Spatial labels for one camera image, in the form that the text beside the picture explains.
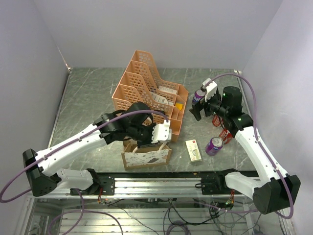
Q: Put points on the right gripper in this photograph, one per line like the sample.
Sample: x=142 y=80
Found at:
x=196 y=109

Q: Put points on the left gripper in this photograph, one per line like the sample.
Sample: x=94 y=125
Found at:
x=149 y=139

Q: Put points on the purple Fanta can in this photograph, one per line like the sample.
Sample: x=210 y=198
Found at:
x=198 y=95

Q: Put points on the brown canvas tote bag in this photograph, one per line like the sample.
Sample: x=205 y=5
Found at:
x=134 y=157

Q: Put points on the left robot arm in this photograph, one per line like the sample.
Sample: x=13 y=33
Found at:
x=45 y=168

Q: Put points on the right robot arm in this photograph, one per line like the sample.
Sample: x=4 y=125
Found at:
x=276 y=189

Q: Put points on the red soda can rear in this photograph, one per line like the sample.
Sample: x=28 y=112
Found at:
x=217 y=121

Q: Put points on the red soda can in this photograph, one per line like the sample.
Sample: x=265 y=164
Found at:
x=217 y=121
x=226 y=136

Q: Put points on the yellow sticky notes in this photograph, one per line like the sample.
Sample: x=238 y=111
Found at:
x=180 y=106

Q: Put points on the red soda can front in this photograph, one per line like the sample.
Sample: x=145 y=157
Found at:
x=226 y=136

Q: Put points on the purple soda can front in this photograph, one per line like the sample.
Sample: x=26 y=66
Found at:
x=214 y=146

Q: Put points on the white papers in organizer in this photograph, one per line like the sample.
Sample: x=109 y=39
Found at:
x=163 y=95

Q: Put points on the white green cardboard box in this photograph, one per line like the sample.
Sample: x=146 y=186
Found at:
x=193 y=150

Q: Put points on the peach plastic file organizer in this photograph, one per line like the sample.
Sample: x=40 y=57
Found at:
x=140 y=75

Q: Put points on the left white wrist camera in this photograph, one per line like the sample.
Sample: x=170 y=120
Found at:
x=162 y=132

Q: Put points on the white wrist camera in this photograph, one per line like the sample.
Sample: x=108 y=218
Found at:
x=209 y=87
x=162 y=132

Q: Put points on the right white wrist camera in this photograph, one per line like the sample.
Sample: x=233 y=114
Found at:
x=209 y=87

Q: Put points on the aluminium mounting rail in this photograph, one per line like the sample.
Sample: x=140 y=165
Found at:
x=154 y=187

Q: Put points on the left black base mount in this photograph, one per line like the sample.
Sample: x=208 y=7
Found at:
x=106 y=184

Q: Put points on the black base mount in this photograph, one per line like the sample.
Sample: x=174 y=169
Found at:
x=212 y=183
x=106 y=184

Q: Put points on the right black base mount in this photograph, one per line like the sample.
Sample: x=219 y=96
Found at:
x=212 y=183

